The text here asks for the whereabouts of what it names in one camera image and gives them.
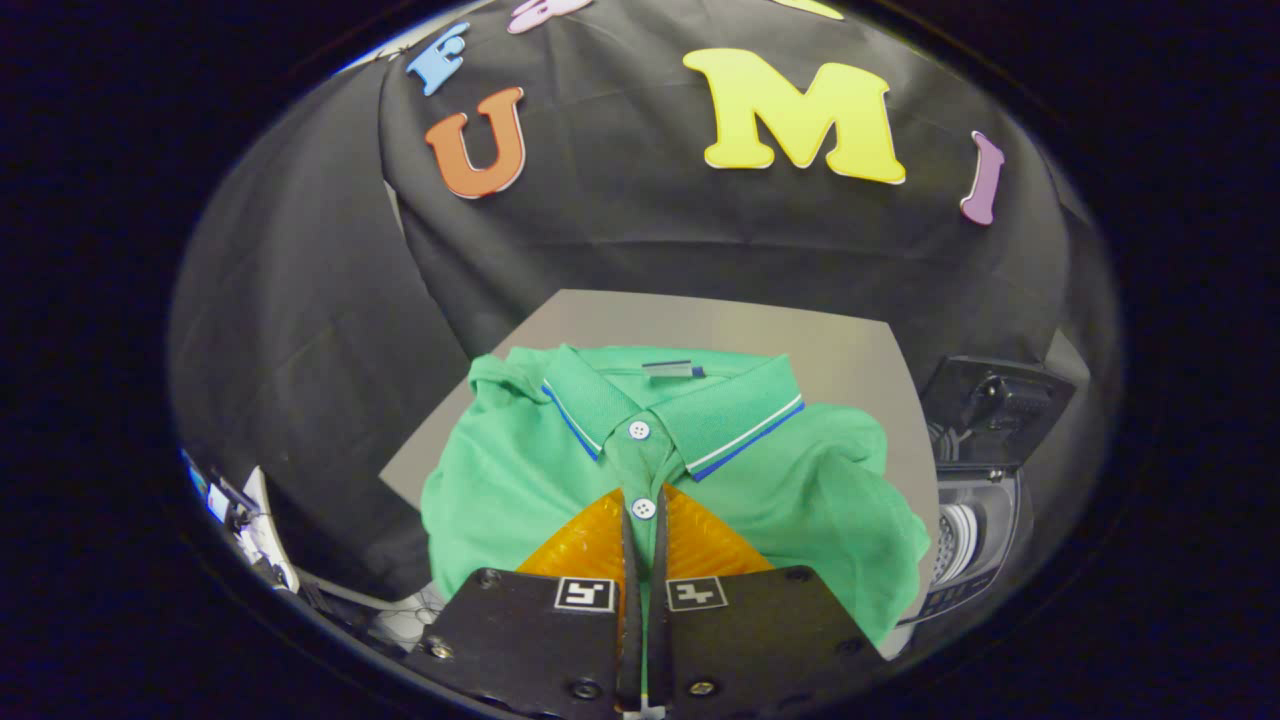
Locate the green polo shirt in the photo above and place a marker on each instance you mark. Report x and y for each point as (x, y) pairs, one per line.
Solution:
(800, 490)

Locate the dark washing machine lid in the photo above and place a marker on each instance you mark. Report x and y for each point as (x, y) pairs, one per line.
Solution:
(1000, 410)

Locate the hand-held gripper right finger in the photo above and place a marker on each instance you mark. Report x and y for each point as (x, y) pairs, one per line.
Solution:
(750, 640)

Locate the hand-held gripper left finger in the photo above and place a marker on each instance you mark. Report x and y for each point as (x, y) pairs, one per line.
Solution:
(540, 640)

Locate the grey cabinet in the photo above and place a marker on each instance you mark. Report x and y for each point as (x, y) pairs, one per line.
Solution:
(840, 350)

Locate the white and blue equipment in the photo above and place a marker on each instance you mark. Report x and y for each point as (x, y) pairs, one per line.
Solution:
(250, 520)

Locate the grey washing machine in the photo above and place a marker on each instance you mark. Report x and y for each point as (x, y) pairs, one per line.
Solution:
(985, 540)

